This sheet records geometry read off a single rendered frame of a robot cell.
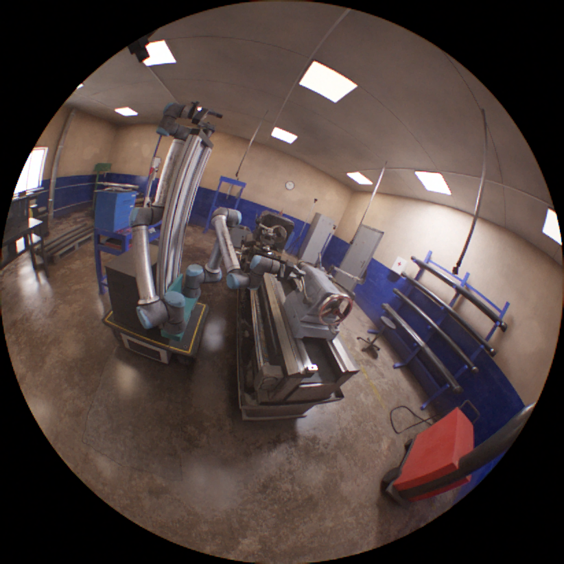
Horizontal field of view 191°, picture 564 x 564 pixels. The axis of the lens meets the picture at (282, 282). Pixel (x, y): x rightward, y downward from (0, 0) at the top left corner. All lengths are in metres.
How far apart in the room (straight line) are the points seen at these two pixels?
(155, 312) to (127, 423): 0.95
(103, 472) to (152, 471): 0.42
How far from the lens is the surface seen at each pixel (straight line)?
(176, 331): 1.28
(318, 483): 1.74
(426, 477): 1.91
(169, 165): 1.18
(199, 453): 1.47
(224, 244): 1.10
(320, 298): 0.99
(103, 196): 2.10
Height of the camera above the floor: 1.47
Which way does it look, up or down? 23 degrees down
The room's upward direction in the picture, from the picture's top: 24 degrees clockwise
